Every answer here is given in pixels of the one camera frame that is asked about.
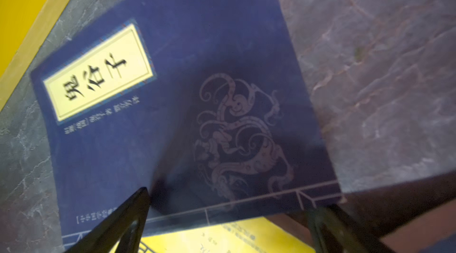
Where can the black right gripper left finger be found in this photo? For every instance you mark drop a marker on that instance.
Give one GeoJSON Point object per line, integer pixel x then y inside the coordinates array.
{"type": "Point", "coordinates": [122, 230]}

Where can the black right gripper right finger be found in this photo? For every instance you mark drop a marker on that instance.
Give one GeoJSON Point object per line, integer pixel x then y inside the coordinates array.
{"type": "Point", "coordinates": [334, 231]}

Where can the yellow book with cartoon figure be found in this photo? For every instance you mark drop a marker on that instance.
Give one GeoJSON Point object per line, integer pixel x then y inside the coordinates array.
{"type": "Point", "coordinates": [258, 235]}

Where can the dark blue book yellow label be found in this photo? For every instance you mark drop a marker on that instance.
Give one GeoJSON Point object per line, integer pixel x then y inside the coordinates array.
{"type": "Point", "coordinates": [202, 102]}

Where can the yellow pink blue bookshelf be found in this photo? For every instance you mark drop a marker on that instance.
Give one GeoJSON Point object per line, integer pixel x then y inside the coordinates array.
{"type": "Point", "coordinates": [25, 24]}

